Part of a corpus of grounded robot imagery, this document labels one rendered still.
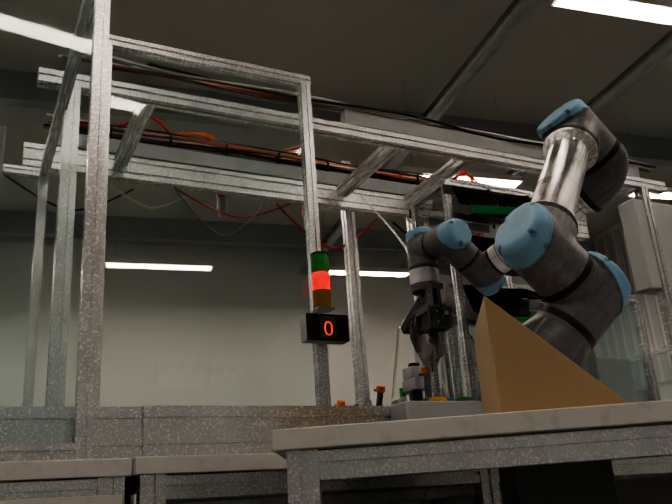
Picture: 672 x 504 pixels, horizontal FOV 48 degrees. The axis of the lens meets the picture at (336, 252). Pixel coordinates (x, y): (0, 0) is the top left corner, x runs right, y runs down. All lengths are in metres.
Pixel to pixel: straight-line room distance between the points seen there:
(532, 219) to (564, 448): 0.43
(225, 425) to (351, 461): 0.47
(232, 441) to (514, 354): 0.59
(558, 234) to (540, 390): 0.29
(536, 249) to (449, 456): 0.43
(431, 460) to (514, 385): 0.21
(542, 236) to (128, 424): 0.83
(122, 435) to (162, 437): 0.07
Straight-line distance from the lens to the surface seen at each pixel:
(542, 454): 1.12
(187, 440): 1.49
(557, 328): 1.39
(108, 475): 1.39
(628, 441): 1.16
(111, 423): 1.48
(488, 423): 1.09
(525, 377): 1.23
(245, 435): 1.53
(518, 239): 1.35
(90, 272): 1.49
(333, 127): 2.76
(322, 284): 1.99
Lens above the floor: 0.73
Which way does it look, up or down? 20 degrees up
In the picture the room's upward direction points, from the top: 4 degrees counter-clockwise
